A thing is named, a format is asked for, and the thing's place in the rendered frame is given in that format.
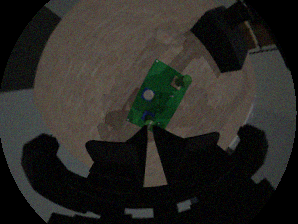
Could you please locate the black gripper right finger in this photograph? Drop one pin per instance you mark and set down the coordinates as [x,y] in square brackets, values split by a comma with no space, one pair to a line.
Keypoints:
[173,149]

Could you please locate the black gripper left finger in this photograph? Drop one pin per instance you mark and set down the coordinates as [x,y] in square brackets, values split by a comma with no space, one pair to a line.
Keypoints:
[132,152]

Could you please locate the green circuit board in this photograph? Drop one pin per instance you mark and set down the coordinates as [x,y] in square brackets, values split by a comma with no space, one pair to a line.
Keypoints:
[159,96]

